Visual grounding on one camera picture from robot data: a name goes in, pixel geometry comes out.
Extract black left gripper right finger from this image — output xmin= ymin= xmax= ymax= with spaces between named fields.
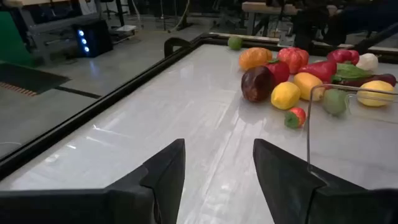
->
xmin=252 ymin=138 xmax=398 ymax=224

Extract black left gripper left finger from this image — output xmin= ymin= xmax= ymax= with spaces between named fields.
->
xmin=0 ymin=138 xmax=187 ymax=224

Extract red strawberry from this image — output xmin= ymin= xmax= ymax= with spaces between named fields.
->
xmin=284 ymin=106 xmax=307 ymax=130

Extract small yellow lemon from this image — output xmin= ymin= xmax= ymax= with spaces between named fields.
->
xmin=270 ymin=81 xmax=302 ymax=111

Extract green pear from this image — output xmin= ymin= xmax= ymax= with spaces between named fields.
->
xmin=322 ymin=88 xmax=348 ymax=116

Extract yellow mango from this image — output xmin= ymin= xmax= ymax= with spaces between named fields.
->
xmin=293 ymin=72 xmax=326 ymax=102

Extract dark red apple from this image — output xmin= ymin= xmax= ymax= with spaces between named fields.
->
xmin=241 ymin=65 xmax=276 ymax=103

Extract bright red apple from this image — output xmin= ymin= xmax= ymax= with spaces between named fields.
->
xmin=264 ymin=58 xmax=290 ymax=86

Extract long red chili pepper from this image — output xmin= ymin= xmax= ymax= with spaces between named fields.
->
xmin=297 ymin=60 xmax=338 ymax=83

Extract large yellow lemon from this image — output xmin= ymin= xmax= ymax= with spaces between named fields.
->
xmin=356 ymin=80 xmax=395 ymax=108

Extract green leafy vegetable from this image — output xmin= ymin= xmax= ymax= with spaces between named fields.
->
xmin=331 ymin=63 xmax=374 ymax=83

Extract red ribbed tomato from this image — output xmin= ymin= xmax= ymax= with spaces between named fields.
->
xmin=277 ymin=47 xmax=310 ymax=75

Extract dark purple eggplant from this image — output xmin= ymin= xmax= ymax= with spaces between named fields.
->
xmin=337 ymin=73 xmax=397 ymax=88

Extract orange bumpy pepper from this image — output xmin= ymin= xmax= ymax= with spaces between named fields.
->
xmin=238 ymin=47 xmax=274 ymax=72

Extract red bell pepper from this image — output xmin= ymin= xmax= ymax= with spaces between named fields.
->
xmin=326 ymin=49 xmax=361 ymax=66

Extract white garlic bulb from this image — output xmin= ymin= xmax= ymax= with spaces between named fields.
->
xmin=355 ymin=52 xmax=379 ymax=72

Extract clear plastic basket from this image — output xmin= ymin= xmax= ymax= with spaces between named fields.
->
xmin=306 ymin=83 xmax=398 ymax=175

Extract black table clamp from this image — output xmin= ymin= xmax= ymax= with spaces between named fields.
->
xmin=164 ymin=37 xmax=192 ymax=58

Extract green lime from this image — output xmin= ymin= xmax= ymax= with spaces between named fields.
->
xmin=227 ymin=35 xmax=244 ymax=51

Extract black computer tower blue lights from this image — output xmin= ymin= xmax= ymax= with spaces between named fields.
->
xmin=72 ymin=19 xmax=114 ymax=58

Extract wooden board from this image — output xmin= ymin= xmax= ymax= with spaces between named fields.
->
xmin=208 ymin=32 xmax=280 ymax=43

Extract dark floor mat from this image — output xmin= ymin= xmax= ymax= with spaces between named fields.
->
xmin=0 ymin=62 xmax=72 ymax=96

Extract wooden bench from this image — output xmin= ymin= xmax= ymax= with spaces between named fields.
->
xmin=241 ymin=1 xmax=340 ymax=16

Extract green panel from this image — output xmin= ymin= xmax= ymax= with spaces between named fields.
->
xmin=0 ymin=11 xmax=35 ymax=68

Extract black table frame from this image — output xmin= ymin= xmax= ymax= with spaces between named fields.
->
xmin=0 ymin=32 xmax=398 ymax=181

